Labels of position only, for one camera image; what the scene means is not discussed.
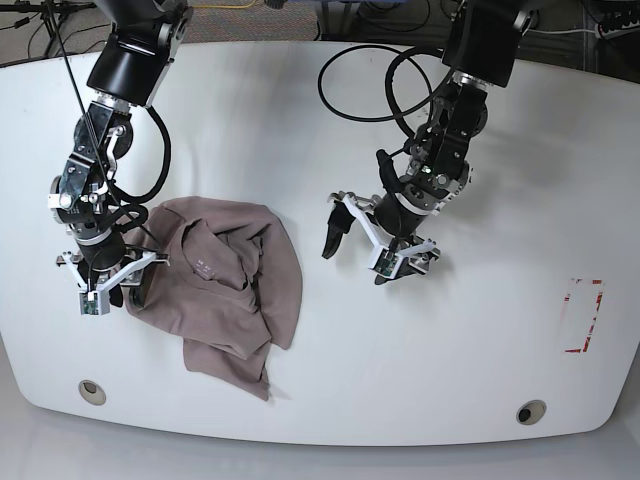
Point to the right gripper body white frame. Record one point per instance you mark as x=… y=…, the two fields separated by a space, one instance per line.
x=108 y=262

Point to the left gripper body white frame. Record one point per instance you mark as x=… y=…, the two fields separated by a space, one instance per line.
x=386 y=225

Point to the mauve T-shirt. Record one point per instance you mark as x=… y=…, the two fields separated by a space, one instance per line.
x=232 y=287

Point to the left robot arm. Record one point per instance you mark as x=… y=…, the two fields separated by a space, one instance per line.
x=480 y=53

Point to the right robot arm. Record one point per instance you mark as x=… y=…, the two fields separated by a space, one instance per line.
x=139 y=51

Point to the left table grommet hole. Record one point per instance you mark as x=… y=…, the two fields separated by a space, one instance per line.
x=92 y=393

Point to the table grommet hole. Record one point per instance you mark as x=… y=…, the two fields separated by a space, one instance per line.
x=92 y=393
x=531 y=412

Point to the red tape marking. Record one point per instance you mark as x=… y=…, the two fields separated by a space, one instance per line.
x=580 y=310

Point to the right table grommet hole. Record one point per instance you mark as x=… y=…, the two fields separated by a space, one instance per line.
x=531 y=412

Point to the black tripod stand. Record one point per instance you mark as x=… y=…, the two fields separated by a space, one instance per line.
x=47 y=14

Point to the white power strip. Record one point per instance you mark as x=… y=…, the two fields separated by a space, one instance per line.
x=617 y=23

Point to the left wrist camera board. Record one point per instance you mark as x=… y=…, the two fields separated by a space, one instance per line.
x=385 y=264

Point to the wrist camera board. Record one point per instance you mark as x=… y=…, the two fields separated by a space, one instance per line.
x=90 y=303
x=385 y=264

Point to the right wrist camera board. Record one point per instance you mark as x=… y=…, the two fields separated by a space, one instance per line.
x=90 y=303

